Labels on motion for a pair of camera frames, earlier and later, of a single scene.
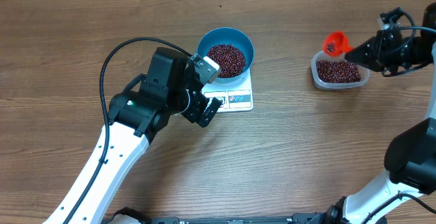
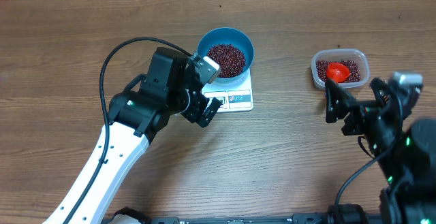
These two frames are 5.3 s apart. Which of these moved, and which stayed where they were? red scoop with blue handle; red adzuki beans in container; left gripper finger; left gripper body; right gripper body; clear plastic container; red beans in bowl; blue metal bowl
Moved: red scoop with blue handle; right gripper body
Stayed: red beans in bowl; left gripper body; blue metal bowl; left gripper finger; red adzuki beans in container; clear plastic container
